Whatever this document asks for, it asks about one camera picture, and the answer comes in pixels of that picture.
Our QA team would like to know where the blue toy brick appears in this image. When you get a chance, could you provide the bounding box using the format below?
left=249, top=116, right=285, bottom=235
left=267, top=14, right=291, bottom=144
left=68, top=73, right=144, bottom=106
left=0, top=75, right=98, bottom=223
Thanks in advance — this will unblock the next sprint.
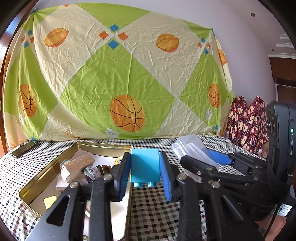
left=130, top=149, right=160, bottom=188

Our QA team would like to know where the clear plastic lid box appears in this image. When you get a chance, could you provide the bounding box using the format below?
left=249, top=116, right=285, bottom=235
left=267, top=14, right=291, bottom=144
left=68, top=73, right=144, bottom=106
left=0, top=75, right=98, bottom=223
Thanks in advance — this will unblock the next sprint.
left=171, top=135, right=219, bottom=170

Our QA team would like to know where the brown plastic comb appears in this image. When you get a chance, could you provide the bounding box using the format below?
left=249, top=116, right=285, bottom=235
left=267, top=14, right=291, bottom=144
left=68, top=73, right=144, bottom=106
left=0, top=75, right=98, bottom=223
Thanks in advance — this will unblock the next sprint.
left=101, top=165, right=111, bottom=175

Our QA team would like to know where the white sun picture block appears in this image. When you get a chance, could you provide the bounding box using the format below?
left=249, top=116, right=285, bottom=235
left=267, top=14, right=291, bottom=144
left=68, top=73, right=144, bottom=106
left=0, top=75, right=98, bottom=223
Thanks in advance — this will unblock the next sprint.
left=56, top=174, right=69, bottom=193

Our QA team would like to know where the person right hand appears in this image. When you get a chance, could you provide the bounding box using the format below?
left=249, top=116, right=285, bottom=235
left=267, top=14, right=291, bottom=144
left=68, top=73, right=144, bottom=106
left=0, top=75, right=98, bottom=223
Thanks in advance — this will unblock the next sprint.
left=256, top=214, right=287, bottom=241

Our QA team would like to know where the yellow face toy block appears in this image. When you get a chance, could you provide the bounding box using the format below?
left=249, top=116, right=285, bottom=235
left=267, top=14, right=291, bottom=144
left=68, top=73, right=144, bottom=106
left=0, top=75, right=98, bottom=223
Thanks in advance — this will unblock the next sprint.
left=113, top=157, right=123, bottom=166

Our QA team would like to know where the patterned tape roll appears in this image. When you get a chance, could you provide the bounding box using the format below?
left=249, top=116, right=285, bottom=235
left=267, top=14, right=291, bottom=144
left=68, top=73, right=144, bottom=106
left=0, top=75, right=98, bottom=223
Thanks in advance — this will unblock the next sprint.
left=83, top=166, right=102, bottom=183

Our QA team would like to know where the gold metal tin tray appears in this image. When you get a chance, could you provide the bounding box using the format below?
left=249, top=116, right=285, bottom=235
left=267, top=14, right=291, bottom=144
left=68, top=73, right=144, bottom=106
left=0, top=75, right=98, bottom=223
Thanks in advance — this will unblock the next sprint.
left=18, top=141, right=135, bottom=241

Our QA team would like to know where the red patterned cushion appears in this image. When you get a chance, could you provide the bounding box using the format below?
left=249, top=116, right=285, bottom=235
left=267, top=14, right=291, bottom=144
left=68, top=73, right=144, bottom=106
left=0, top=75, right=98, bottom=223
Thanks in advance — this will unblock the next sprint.
left=226, top=96, right=269, bottom=154

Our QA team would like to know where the checkered tablecloth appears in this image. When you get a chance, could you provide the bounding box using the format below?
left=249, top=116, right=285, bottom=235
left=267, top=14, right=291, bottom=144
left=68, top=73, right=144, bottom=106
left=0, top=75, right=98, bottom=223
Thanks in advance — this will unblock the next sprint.
left=1, top=135, right=256, bottom=240

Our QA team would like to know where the cork topped white block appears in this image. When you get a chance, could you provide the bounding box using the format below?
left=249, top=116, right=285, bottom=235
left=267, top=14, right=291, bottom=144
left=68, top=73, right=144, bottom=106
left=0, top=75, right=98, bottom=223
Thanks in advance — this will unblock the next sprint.
left=60, top=154, right=95, bottom=183

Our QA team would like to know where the yellow sticky note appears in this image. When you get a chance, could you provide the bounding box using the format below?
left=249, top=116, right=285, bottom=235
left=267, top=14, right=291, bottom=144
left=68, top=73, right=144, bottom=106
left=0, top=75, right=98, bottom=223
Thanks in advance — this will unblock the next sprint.
left=43, top=195, right=57, bottom=209

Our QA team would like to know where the black smartphone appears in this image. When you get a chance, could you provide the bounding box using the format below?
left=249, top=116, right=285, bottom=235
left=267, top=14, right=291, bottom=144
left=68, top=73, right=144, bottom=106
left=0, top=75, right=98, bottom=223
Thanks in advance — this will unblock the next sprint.
left=11, top=141, right=38, bottom=158

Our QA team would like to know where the brown wooden cabinet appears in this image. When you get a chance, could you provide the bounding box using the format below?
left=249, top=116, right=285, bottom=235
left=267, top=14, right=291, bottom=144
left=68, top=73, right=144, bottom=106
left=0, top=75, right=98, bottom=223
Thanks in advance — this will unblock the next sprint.
left=269, top=57, right=296, bottom=105

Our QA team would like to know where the basketball pattern bed sheet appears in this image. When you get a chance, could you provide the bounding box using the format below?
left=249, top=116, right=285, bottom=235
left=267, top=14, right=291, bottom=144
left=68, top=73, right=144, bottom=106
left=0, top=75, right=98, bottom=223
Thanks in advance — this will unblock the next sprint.
left=3, top=3, right=233, bottom=148

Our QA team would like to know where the black cable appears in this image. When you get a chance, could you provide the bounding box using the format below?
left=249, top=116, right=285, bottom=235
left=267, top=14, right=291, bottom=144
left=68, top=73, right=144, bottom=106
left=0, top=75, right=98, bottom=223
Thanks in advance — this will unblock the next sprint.
left=262, top=204, right=280, bottom=239

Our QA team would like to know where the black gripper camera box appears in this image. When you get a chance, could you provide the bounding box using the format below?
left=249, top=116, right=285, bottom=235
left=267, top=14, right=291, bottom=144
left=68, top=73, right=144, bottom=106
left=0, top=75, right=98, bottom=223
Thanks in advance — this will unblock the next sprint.
left=266, top=101, right=295, bottom=185

